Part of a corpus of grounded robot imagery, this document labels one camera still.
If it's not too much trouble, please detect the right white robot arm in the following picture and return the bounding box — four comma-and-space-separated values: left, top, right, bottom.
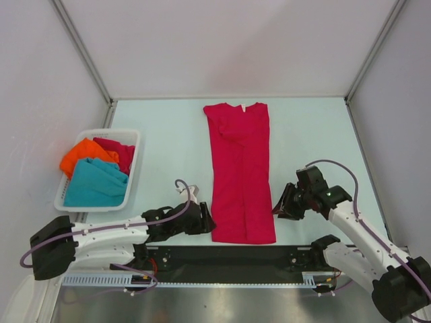
273, 162, 430, 322

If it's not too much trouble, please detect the teal t shirt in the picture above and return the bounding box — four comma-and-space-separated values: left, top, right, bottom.
63, 157, 129, 208

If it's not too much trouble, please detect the aluminium corner post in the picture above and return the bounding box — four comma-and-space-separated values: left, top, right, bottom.
49, 0, 112, 106
344, 0, 409, 105

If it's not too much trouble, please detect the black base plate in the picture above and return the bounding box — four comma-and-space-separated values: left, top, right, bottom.
131, 246, 334, 284

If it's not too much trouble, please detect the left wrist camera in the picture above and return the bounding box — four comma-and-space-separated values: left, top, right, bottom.
176, 185, 199, 204

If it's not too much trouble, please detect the white cable duct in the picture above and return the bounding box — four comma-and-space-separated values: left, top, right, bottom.
62, 273, 159, 289
302, 271, 339, 289

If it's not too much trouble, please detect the left aluminium corner post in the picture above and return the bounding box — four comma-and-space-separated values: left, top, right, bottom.
49, 0, 112, 106

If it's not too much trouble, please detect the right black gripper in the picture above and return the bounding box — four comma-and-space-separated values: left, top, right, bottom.
271, 182, 312, 221

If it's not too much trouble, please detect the right white cable duct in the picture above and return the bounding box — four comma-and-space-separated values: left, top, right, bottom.
302, 271, 339, 289

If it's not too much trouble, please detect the orange t shirt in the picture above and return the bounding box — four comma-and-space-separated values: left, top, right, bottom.
59, 138, 119, 179

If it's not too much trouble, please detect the magenta t shirt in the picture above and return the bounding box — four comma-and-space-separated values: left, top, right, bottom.
203, 102, 276, 244

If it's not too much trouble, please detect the right aluminium corner post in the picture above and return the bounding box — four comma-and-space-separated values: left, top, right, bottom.
344, 0, 409, 105

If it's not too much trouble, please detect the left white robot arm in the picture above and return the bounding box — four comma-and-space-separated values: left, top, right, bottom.
30, 201, 216, 281

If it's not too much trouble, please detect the left white cable duct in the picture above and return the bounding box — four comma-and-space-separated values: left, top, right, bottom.
62, 273, 159, 289

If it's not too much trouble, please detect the red t shirt in basket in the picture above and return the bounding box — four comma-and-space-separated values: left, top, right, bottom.
93, 137, 135, 175

